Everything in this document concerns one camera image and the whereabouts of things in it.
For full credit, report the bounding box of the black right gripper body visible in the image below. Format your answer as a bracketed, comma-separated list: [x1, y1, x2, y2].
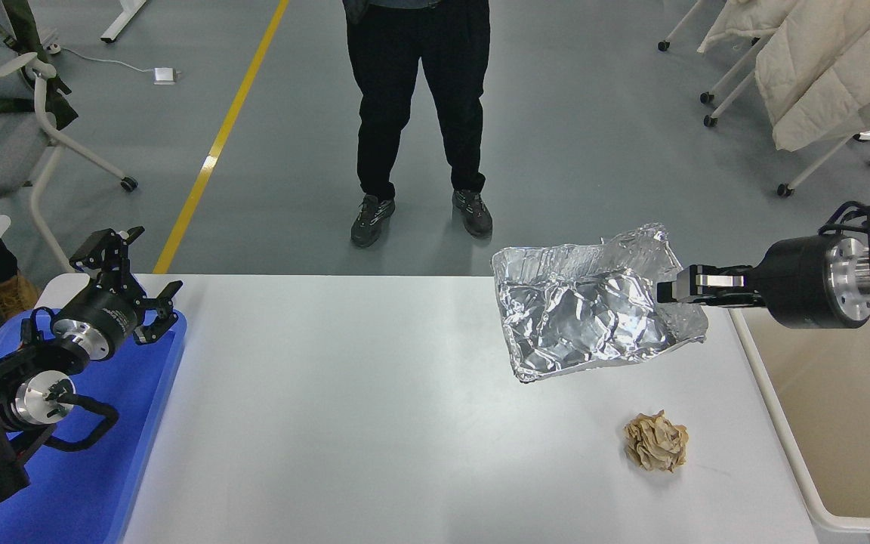
[754, 236, 849, 330]

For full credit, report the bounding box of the silver foil tray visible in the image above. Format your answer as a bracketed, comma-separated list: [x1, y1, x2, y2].
[491, 223, 710, 384]

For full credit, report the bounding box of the tan paper ball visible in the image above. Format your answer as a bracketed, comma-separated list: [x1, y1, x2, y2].
[623, 410, 690, 474]

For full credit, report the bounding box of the blue plastic tray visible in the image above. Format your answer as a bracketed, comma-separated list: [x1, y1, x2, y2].
[0, 308, 188, 544]

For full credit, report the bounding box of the white desk leg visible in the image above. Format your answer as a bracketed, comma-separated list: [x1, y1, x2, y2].
[100, 0, 147, 43]

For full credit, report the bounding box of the white floor cable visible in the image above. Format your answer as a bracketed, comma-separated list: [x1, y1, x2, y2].
[61, 47, 158, 74]

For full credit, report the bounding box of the person with grey sneakers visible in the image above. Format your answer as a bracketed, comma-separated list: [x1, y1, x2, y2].
[342, 0, 495, 249]

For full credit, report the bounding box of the dark green jacket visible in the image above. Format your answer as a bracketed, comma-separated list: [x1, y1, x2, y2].
[0, 0, 79, 131]

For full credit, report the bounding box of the white chair frame with casters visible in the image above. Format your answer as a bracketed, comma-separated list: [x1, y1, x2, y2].
[703, 70, 759, 128]
[776, 112, 870, 199]
[658, 0, 760, 104]

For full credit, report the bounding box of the large pale plastic bin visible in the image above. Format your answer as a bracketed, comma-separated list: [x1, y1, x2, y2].
[728, 302, 870, 539]

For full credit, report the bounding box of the cream quilted jacket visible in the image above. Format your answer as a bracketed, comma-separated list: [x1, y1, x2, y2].
[754, 0, 870, 126]
[773, 0, 870, 152]
[698, 0, 802, 54]

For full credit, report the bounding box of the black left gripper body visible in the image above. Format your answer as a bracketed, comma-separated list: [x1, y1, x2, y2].
[57, 284, 143, 356]

